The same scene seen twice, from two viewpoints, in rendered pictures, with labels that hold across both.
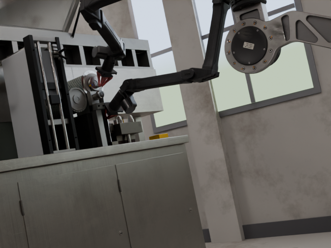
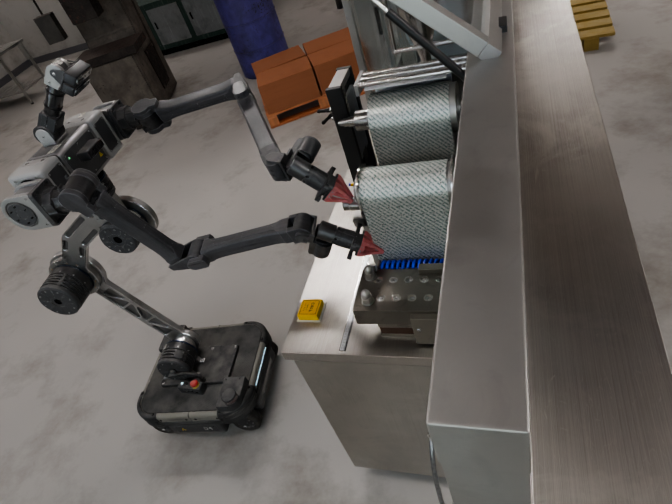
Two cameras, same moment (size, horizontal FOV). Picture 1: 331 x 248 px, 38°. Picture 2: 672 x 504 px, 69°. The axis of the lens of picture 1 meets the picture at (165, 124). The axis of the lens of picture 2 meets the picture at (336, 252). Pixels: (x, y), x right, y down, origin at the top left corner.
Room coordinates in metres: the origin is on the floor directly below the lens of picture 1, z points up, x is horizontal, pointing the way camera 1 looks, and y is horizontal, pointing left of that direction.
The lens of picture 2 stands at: (3.56, -0.06, 2.04)
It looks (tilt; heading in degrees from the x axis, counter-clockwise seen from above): 40 degrees down; 167
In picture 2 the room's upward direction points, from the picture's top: 21 degrees counter-clockwise
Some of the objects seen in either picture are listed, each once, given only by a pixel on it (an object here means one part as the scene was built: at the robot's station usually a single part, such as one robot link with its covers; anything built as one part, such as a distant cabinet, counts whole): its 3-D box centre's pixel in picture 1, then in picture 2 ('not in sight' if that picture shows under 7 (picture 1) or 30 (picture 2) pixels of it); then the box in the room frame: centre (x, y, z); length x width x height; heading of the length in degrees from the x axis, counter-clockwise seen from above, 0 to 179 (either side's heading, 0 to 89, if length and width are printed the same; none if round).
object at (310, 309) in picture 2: (158, 137); (310, 309); (2.44, 0.05, 0.91); 0.07 x 0.07 x 0.02; 50
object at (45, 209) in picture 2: not in sight; (59, 200); (2.07, -0.44, 1.45); 0.09 x 0.08 x 0.12; 147
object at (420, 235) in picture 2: (91, 115); (412, 239); (2.59, 0.38, 1.11); 0.23 x 0.01 x 0.18; 50
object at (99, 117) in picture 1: (99, 120); (368, 234); (2.41, 0.32, 1.05); 0.06 x 0.05 x 0.31; 50
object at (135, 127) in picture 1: (107, 134); (428, 295); (2.71, 0.33, 1.00); 0.40 x 0.16 x 0.06; 50
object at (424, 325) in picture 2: not in sight; (432, 330); (2.79, 0.29, 0.96); 0.10 x 0.03 x 0.11; 50
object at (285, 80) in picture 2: not in sight; (312, 75); (-1.14, 1.43, 0.21); 1.22 x 0.88 x 0.42; 70
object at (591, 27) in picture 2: not in sight; (526, 33); (-0.17, 3.26, 0.06); 1.41 x 0.97 x 0.13; 45
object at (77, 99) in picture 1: (62, 104); not in sight; (2.46, 0.50, 1.17); 0.26 x 0.12 x 0.12; 50
